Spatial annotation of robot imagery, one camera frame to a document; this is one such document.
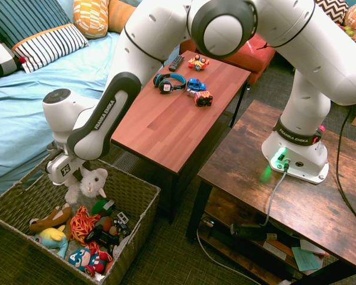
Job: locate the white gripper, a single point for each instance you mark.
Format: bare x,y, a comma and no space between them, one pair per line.
62,170

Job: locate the white fluffy stuffed toy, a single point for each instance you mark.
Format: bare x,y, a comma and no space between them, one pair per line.
90,181

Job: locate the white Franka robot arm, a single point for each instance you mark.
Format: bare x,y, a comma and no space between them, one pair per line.
299,29

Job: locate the woven grey wicker basket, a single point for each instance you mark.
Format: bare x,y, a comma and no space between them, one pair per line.
130,190

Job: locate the orange and grey knitted toy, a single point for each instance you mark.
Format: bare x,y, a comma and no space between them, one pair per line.
106,223

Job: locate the small toy car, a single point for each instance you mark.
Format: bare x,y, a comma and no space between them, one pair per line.
121,219

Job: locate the grey plush toy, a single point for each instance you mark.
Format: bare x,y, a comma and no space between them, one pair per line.
117,250

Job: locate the red fire truck toy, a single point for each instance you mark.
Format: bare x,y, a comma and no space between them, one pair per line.
203,98

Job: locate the blue toy car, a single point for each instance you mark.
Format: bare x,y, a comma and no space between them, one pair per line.
196,85

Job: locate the orange robot toy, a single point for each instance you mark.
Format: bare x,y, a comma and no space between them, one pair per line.
198,63

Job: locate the green ball with tag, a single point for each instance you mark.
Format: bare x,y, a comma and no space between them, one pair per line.
99,207

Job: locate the orange flame pattern plush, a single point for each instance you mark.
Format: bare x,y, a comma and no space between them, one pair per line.
81,222

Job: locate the brown and white plush animal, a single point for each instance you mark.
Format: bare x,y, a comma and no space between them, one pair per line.
50,221

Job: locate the yellow and blue pony plush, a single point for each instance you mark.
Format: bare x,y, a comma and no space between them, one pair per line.
52,234

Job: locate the bed with light blue sheet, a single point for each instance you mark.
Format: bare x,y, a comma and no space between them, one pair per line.
32,104

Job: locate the Captain America plush doll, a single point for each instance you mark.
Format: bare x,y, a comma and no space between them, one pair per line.
80,258

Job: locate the reddish wooden coffee table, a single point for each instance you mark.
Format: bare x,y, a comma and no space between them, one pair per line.
172,118

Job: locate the blue and black headphones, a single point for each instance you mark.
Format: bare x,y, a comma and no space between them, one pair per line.
166,86

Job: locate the small red ball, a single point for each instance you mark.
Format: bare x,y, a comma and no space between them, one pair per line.
22,60

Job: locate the white pillow with navy stripes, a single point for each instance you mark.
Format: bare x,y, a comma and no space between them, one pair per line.
47,44

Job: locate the black and white checked pillow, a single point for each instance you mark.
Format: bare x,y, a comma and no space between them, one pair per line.
0,59

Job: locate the black remote control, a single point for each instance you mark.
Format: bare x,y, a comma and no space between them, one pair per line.
176,63

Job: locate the orange and white patterned pillow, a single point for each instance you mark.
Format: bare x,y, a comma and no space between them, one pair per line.
90,17

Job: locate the plain orange pillow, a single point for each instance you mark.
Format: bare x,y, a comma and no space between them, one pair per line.
120,16

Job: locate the dark blue striped pillow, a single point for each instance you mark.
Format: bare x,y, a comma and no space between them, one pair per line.
23,17

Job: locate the black power adapter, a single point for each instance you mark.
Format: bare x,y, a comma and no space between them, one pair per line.
249,231

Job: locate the orange ottoman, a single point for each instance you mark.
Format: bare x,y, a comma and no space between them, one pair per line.
249,56

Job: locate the white paper sheets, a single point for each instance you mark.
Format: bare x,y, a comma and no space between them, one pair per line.
277,248

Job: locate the rustic dark wood table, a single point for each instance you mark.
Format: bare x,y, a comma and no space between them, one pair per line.
299,207

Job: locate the teal paper sheet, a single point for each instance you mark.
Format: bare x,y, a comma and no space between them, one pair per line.
305,259

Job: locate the black and white chevron pillow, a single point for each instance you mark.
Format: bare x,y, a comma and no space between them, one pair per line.
332,10

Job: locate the green apples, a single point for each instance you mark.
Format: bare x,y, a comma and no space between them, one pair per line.
348,30

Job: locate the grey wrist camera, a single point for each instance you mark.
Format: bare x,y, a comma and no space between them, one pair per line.
52,150

